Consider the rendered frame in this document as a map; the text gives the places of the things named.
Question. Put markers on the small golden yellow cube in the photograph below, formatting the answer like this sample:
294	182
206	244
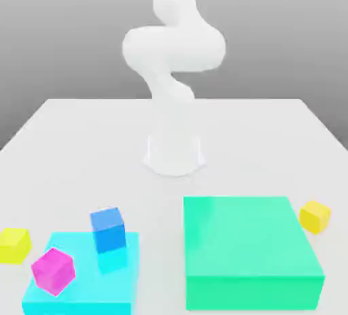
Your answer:
314	217

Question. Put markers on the large cyan box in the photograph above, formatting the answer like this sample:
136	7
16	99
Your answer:
89	285

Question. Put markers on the small magenta cube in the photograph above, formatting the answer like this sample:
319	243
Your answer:
53	271

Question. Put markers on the large green box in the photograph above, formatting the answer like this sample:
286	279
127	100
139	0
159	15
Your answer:
244	244

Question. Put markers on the small blue cube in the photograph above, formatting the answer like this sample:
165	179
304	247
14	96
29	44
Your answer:
108	229

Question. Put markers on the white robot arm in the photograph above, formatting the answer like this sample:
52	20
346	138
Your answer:
174	48

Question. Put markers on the small lime yellow cube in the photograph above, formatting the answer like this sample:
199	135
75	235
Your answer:
13	245

